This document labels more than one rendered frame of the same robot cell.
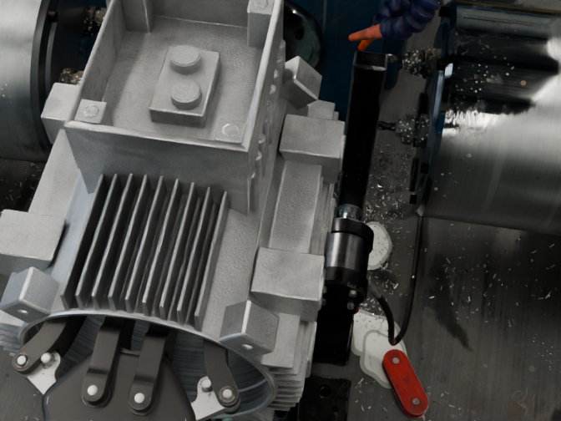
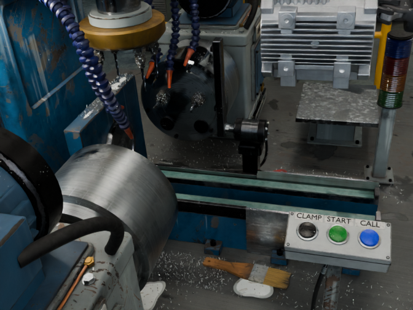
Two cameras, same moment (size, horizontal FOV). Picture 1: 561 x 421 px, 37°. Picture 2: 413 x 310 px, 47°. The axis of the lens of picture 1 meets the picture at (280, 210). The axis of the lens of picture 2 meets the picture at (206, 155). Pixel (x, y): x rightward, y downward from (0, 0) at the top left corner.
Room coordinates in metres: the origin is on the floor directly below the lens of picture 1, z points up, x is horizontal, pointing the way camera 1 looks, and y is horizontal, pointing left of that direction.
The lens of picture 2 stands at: (0.38, 1.00, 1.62)
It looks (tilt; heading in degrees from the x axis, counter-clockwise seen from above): 32 degrees down; 278
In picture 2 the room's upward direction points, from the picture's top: 4 degrees counter-clockwise
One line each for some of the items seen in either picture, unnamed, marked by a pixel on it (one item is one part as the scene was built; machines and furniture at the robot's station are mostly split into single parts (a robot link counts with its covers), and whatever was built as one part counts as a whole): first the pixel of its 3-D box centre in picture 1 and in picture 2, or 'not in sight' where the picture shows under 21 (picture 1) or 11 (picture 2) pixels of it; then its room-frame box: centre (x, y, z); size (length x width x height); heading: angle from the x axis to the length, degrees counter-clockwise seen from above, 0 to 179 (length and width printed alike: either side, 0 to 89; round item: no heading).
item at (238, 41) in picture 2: not in sight; (217, 67); (0.55, -0.55, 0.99); 0.35 x 0.31 x 0.37; 81
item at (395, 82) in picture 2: not in sight; (393, 79); (0.06, -0.18, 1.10); 0.06 x 0.06 x 0.04
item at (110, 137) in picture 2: (265, 42); (122, 147); (0.73, 0.02, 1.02); 0.15 x 0.02 x 0.15; 81
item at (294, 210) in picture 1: (184, 232); (318, 28); (0.28, 0.06, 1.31); 0.20 x 0.19 x 0.19; 171
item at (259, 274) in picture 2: not in sight; (245, 270); (0.43, 0.21, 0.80); 0.21 x 0.05 x 0.01; 165
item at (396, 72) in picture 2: not in sight; (396, 63); (0.06, -0.18, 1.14); 0.06 x 0.06 x 0.04
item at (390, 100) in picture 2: not in sight; (390, 95); (0.06, -0.18, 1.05); 0.06 x 0.06 x 0.04
